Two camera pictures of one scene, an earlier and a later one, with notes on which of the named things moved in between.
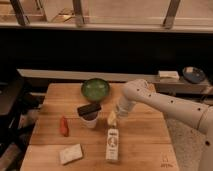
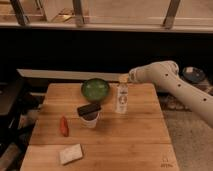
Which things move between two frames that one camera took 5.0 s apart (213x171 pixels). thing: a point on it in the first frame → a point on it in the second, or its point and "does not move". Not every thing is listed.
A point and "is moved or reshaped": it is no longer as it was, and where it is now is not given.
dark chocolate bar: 89,111 does not move
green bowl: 95,89 does not move
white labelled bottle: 112,143 is moved or reshaped
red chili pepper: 64,128 does not move
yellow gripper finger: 112,118 → 124,78
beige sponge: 71,154 does not move
